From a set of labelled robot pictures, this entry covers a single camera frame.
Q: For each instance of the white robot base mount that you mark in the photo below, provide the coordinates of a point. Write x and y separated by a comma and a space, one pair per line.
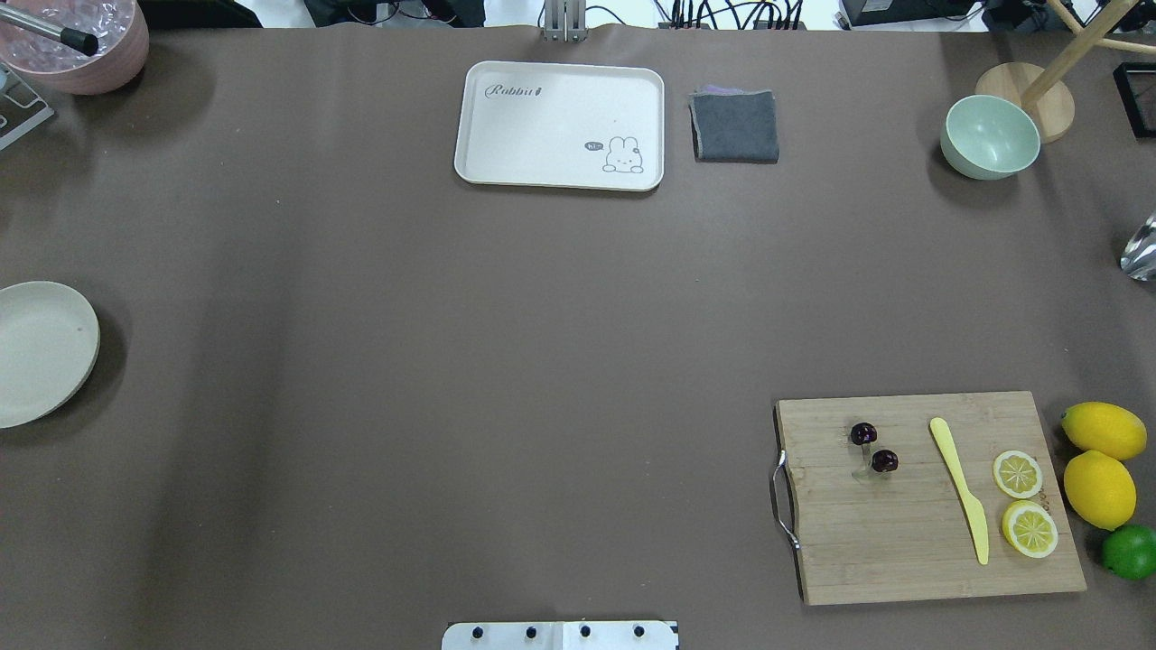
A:
580, 634

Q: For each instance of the bamboo cutting board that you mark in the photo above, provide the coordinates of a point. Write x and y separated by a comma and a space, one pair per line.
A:
906, 538

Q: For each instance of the black picture frame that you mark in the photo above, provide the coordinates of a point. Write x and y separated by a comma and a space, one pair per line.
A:
1135, 83

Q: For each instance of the upper whole lemon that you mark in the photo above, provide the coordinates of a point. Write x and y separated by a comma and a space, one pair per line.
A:
1107, 428

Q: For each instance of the wooden mug tree stand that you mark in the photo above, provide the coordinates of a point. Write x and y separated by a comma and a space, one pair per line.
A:
1042, 93

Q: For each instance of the yellow plastic knife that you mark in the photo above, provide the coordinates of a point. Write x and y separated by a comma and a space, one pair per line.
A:
972, 507

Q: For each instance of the pink bowl of ice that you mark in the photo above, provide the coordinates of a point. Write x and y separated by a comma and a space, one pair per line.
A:
123, 45

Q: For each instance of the whole lemon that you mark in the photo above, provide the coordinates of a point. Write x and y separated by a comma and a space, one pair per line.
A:
1107, 428
1100, 489

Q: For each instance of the aluminium frame post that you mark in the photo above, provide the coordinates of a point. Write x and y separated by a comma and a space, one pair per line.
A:
564, 21

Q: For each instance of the lower lemon slice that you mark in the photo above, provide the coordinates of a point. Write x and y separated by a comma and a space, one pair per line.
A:
1029, 528

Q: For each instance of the grey folded cloth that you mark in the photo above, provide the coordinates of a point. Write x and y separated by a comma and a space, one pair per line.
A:
734, 125

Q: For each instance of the metal scoop with black tip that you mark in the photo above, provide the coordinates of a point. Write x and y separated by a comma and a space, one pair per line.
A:
84, 42

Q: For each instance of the mint green bowl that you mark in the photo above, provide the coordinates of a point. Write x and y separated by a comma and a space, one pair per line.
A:
988, 138

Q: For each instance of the lemon slice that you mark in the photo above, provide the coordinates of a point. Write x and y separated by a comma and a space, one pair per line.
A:
1017, 474
1029, 528

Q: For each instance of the cream round plate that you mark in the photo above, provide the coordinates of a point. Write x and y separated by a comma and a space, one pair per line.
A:
50, 340

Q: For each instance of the cream rabbit tray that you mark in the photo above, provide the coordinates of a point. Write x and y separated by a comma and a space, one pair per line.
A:
561, 125

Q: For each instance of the upper lemon slice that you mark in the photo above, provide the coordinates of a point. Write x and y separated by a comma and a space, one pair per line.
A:
1017, 474

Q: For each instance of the lower whole lemon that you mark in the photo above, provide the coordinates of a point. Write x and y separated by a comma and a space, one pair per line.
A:
1100, 489

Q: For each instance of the metal ice scoop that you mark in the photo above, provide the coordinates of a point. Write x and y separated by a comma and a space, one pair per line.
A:
1138, 256

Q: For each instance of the green lime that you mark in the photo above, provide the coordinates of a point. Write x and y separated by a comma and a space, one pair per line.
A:
1129, 552

